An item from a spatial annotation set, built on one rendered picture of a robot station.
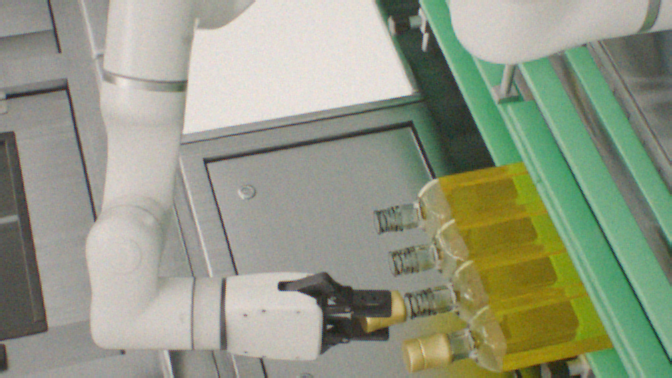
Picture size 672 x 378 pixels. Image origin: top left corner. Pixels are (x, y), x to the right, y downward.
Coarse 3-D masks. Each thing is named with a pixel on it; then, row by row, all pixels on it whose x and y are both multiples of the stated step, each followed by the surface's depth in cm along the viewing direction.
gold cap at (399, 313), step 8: (392, 296) 135; (400, 296) 135; (392, 304) 134; (400, 304) 134; (392, 312) 134; (400, 312) 134; (360, 320) 136; (368, 320) 133; (376, 320) 134; (384, 320) 134; (392, 320) 134; (400, 320) 135; (368, 328) 134; (376, 328) 134
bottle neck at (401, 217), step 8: (392, 208) 142; (400, 208) 142; (408, 208) 142; (416, 208) 143; (376, 216) 143; (384, 216) 142; (392, 216) 142; (400, 216) 142; (408, 216) 142; (416, 216) 142; (376, 224) 144; (384, 224) 142; (392, 224) 142; (400, 224) 142; (408, 224) 142; (416, 224) 143; (384, 232) 142; (392, 232) 143
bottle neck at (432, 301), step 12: (432, 288) 136; (444, 288) 136; (408, 300) 136; (420, 300) 135; (432, 300) 135; (444, 300) 135; (408, 312) 137; (420, 312) 135; (432, 312) 136; (444, 312) 136
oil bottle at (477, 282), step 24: (480, 264) 137; (504, 264) 137; (528, 264) 137; (552, 264) 137; (456, 288) 136; (480, 288) 135; (504, 288) 135; (528, 288) 135; (552, 288) 136; (456, 312) 137
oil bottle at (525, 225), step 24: (480, 216) 141; (504, 216) 141; (528, 216) 141; (432, 240) 141; (456, 240) 139; (480, 240) 139; (504, 240) 139; (528, 240) 139; (552, 240) 140; (456, 264) 138
